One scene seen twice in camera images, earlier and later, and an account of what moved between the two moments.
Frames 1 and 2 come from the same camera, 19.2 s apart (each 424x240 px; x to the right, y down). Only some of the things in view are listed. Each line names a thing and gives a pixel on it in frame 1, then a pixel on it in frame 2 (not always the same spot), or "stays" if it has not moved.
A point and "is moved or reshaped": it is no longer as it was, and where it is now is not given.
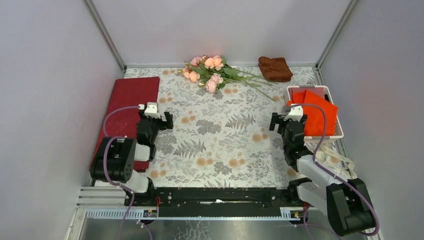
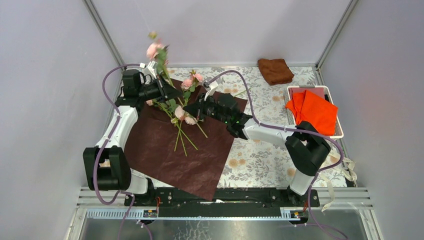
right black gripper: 276,119 to 197,109
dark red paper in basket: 318,91 stays
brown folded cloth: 275,69 stays
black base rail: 217,202 stays
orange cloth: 314,122 stays
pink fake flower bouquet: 214,71 to 157,52
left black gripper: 163,126 to 165,90
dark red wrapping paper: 123,123 is moved or reshaped
